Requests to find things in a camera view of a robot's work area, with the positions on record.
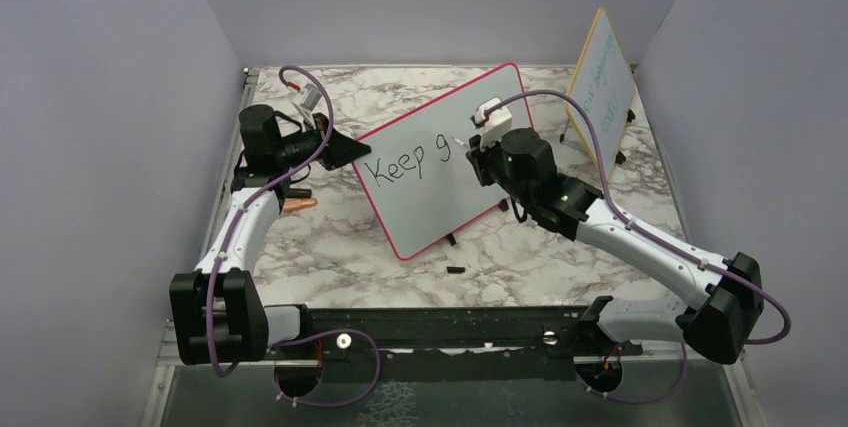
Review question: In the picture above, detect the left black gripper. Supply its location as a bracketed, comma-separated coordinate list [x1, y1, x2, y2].
[276, 112, 371, 171]

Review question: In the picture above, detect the pink framed whiteboard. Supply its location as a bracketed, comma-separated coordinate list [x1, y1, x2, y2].
[353, 63, 524, 260]

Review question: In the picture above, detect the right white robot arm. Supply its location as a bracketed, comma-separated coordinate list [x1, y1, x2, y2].
[466, 128, 764, 364]

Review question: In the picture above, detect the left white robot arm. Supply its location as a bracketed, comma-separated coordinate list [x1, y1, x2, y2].
[169, 104, 371, 367]

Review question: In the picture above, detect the yellow framed whiteboard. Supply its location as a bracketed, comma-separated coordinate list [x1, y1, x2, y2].
[566, 8, 637, 178]

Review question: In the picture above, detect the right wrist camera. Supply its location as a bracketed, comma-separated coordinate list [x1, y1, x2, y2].
[471, 97, 512, 151]

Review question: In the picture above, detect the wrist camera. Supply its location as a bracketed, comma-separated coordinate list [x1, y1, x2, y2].
[290, 84, 323, 130]
[471, 97, 512, 151]

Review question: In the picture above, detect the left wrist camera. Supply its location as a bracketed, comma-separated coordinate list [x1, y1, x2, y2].
[290, 84, 323, 130]

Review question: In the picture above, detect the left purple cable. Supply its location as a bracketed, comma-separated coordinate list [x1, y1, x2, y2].
[203, 66, 382, 410]

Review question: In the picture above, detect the purple cable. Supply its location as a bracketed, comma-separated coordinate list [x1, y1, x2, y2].
[203, 66, 382, 410]
[473, 89, 793, 405]

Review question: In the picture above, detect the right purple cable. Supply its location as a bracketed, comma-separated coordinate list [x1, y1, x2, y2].
[473, 89, 793, 405]

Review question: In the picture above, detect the black mounting rail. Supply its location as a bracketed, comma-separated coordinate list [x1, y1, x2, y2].
[266, 306, 642, 383]

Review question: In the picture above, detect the aluminium frame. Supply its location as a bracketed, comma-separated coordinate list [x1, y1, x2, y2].
[139, 67, 261, 426]

